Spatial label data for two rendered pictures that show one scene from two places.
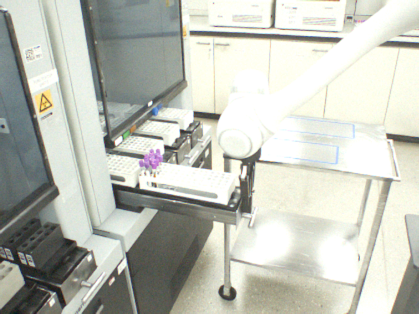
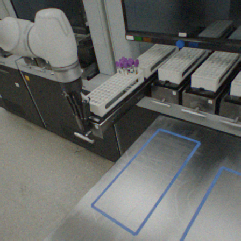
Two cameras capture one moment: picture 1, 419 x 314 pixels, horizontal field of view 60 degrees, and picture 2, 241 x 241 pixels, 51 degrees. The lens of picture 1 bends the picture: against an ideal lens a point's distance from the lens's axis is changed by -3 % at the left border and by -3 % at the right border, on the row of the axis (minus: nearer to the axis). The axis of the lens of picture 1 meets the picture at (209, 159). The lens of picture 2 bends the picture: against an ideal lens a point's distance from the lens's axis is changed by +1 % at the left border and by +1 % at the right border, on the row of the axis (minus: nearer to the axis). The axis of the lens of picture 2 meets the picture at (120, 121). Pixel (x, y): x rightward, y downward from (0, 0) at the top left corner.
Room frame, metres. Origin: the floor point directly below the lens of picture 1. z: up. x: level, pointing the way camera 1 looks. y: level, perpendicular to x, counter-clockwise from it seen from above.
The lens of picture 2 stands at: (1.40, -0.76, 1.37)
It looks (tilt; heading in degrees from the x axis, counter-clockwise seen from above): 37 degrees down; 115
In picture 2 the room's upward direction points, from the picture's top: 12 degrees counter-clockwise
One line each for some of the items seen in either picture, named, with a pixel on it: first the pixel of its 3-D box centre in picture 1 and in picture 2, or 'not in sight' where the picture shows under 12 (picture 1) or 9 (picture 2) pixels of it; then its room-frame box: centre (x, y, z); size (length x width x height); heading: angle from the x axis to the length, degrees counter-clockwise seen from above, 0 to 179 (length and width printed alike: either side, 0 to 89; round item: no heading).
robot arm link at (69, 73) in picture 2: not in sight; (66, 70); (0.93, -0.11, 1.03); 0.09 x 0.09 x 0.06
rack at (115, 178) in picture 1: (103, 168); (155, 58); (1.11, 0.37, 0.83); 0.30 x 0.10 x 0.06; 70
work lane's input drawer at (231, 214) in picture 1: (150, 190); (135, 86); (1.05, 0.20, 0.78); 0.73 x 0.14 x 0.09; 70
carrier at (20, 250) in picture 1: (38, 244); (86, 51); (0.71, 0.44, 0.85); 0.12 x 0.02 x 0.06; 159
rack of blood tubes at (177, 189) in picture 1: (186, 183); (114, 90); (1.00, 0.07, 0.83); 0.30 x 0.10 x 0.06; 70
